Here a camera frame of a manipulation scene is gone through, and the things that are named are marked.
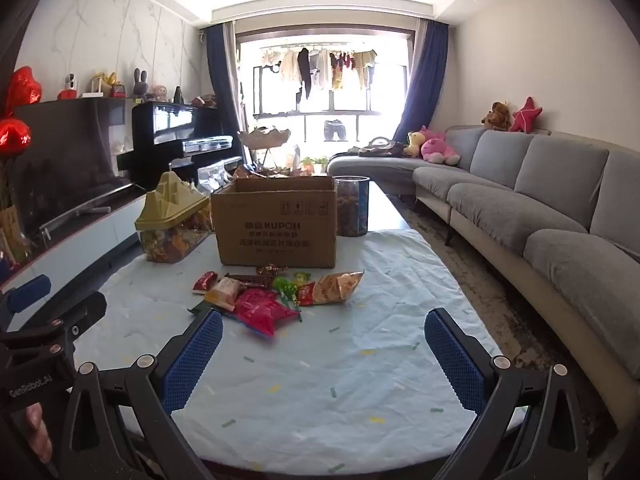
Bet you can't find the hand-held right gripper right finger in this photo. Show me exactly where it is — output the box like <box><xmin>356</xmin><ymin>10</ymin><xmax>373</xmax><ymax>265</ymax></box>
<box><xmin>424</xmin><ymin>307</ymin><xmax>588</xmax><ymax>480</ymax></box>

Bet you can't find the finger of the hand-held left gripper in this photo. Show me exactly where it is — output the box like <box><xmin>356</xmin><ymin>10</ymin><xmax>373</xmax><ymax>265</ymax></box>
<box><xmin>0</xmin><ymin>291</ymin><xmax>108</xmax><ymax>361</ymax></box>
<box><xmin>0</xmin><ymin>275</ymin><xmax>52</xmax><ymax>321</ymax></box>

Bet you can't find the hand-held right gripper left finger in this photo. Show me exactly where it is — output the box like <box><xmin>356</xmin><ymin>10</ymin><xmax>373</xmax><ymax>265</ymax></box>
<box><xmin>65</xmin><ymin>308</ymin><xmax>224</xmax><ymax>480</ymax></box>

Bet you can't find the red small snack packet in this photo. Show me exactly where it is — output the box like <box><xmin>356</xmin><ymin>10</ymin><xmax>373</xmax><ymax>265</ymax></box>
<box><xmin>192</xmin><ymin>271</ymin><xmax>220</xmax><ymax>293</ymax></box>

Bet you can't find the bright green candy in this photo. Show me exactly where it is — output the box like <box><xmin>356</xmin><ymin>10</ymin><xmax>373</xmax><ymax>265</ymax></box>
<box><xmin>272</xmin><ymin>276</ymin><xmax>301</xmax><ymax>306</ymax></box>

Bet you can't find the brown cardboard box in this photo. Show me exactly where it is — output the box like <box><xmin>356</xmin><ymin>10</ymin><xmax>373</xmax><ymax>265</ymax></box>
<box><xmin>211</xmin><ymin>176</ymin><xmax>338</xmax><ymax>270</ymax></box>

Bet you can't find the person's left hand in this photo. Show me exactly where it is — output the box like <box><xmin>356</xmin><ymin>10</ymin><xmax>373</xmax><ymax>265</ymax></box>
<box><xmin>22</xmin><ymin>402</ymin><xmax>53</xmax><ymax>463</ymax></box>

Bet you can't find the patterned rug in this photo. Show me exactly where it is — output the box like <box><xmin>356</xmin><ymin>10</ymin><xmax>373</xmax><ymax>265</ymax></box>
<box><xmin>400</xmin><ymin>195</ymin><xmax>640</xmax><ymax>411</ymax></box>

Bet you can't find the orange white snack packet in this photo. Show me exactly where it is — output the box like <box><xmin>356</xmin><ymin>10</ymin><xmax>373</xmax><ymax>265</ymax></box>
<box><xmin>204</xmin><ymin>276</ymin><xmax>248</xmax><ymax>311</ymax></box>

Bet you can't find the pink snack packet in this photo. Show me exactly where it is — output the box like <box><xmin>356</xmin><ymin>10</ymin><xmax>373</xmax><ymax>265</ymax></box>
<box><xmin>232</xmin><ymin>288</ymin><xmax>301</xmax><ymax>338</ymax></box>

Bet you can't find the brown chocolate bar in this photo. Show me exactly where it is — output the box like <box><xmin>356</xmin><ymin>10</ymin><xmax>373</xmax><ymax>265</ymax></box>
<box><xmin>225</xmin><ymin>272</ymin><xmax>273</xmax><ymax>288</ymax></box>

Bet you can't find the flat screen television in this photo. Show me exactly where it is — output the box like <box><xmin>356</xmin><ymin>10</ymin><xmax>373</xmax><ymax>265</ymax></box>
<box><xmin>0</xmin><ymin>97</ymin><xmax>133</xmax><ymax>251</ymax></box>

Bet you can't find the orange chips bag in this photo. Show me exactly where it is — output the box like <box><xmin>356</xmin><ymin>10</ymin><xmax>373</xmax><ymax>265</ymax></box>
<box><xmin>312</xmin><ymin>270</ymin><xmax>366</xmax><ymax>306</ymax></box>

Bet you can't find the red foil balloon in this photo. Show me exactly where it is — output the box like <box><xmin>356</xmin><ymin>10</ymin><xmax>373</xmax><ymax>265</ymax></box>
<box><xmin>4</xmin><ymin>66</ymin><xmax>43</xmax><ymax>117</ymax></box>
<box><xmin>0</xmin><ymin>117</ymin><xmax>32</xmax><ymax>157</ymax></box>

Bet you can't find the grey sectional sofa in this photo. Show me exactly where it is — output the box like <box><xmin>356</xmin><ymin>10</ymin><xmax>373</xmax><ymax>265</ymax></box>
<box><xmin>327</xmin><ymin>125</ymin><xmax>640</xmax><ymax>386</ymax></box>

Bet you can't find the clear round nut jar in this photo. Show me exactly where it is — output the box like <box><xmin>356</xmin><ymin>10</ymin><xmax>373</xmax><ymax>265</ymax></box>
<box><xmin>332</xmin><ymin>175</ymin><xmax>371</xmax><ymax>237</ymax></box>

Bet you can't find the black piano bench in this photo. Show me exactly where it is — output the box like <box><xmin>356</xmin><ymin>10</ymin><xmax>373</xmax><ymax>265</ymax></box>
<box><xmin>169</xmin><ymin>155</ymin><xmax>241</xmax><ymax>186</ymax></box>

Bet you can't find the black upright piano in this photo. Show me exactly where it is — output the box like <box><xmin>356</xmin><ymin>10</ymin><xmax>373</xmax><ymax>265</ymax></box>
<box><xmin>117</xmin><ymin>101</ymin><xmax>241</xmax><ymax>192</ymax></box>

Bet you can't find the pink plush bear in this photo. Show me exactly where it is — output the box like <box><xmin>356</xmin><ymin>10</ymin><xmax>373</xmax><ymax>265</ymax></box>
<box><xmin>419</xmin><ymin>126</ymin><xmax>461</xmax><ymax>166</ymax></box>

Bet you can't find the yellow ribbon gift box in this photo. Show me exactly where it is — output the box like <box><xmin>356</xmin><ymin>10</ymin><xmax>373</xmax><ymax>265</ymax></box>
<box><xmin>91</xmin><ymin>72</ymin><xmax>123</xmax><ymax>97</ymax></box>

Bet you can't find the brown handbag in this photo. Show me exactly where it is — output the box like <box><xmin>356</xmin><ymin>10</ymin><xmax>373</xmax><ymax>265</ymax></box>
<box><xmin>359</xmin><ymin>136</ymin><xmax>408</xmax><ymax>157</ymax></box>

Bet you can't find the white tiered snack bowl stand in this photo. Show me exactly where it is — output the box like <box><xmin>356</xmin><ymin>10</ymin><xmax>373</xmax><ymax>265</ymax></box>
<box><xmin>239</xmin><ymin>127</ymin><xmax>292</xmax><ymax>178</ymax></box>

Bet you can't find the brown plush dog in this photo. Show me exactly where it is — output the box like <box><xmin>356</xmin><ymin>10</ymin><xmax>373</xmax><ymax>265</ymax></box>
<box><xmin>481</xmin><ymin>101</ymin><xmax>513</xmax><ymax>132</ymax></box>

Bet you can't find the red star plush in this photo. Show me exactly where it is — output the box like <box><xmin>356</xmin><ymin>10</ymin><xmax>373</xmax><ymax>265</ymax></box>
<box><xmin>509</xmin><ymin>96</ymin><xmax>543</xmax><ymax>134</ymax></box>

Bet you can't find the blue curtain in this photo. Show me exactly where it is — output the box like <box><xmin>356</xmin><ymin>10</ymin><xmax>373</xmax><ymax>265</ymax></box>
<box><xmin>392</xmin><ymin>19</ymin><xmax>449</xmax><ymax>143</ymax></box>
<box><xmin>205</xmin><ymin>24</ymin><xmax>246</xmax><ymax>136</ymax></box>

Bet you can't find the row of hanging clothes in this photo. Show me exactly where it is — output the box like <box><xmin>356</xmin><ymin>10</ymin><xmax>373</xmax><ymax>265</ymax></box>
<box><xmin>260</xmin><ymin>46</ymin><xmax>378</xmax><ymax>101</ymax></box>

